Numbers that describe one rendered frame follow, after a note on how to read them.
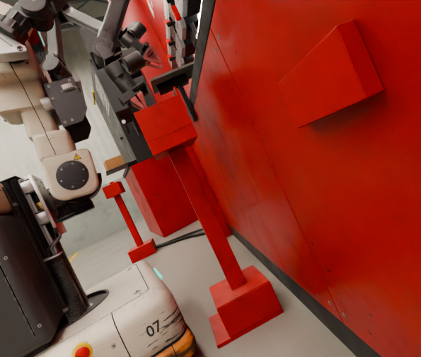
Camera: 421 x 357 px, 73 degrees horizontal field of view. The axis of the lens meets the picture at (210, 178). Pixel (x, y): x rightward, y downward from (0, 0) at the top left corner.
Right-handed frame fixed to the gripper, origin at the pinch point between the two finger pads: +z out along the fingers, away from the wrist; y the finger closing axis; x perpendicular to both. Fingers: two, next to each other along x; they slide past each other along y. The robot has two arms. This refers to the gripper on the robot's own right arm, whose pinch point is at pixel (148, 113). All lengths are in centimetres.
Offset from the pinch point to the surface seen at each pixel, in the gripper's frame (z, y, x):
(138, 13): -93, 52, 119
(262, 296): 72, -8, -5
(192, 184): 28.1, -2.7, 2.2
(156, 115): 2.8, 1.1, -4.9
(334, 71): 24, 9, -73
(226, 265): 58, -11, 2
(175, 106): 4.2, 7.7, -5.0
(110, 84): -67, 4, 133
